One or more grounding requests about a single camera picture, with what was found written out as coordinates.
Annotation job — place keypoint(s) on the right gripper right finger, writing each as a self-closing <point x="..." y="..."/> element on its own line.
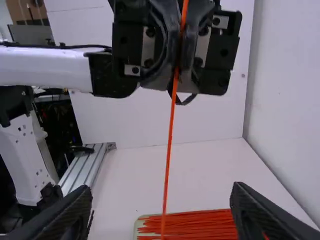
<point x="265" y="220"/>

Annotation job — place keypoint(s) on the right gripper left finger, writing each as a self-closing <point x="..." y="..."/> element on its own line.
<point x="62" y="217"/>

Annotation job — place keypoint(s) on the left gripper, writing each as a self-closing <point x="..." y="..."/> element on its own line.
<point x="127" y="40"/>

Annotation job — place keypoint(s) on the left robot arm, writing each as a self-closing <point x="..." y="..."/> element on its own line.
<point x="50" y="67"/>

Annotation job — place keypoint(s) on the silver rails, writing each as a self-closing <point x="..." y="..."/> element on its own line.
<point x="82" y="165"/>

